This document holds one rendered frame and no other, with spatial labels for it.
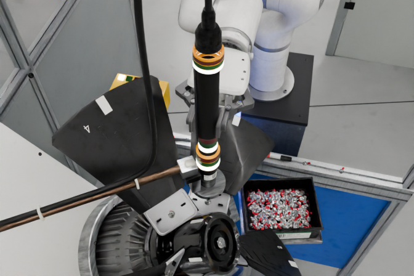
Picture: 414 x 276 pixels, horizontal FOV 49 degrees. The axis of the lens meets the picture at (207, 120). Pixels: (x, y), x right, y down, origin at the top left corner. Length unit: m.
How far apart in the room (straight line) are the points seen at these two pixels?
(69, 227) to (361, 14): 2.21
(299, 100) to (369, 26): 1.47
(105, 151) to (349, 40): 2.29
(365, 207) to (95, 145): 1.03
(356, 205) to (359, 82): 1.42
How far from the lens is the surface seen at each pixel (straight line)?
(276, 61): 1.38
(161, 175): 0.81
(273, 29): 1.30
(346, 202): 1.61
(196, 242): 0.86
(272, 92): 1.47
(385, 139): 2.70
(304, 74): 1.56
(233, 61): 0.79
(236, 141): 1.08
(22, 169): 0.98
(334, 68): 2.96
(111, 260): 0.99
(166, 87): 1.32
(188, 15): 0.88
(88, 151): 0.85
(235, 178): 1.02
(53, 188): 1.01
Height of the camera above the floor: 2.06
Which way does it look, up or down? 53 degrees down
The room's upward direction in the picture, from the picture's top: straight up
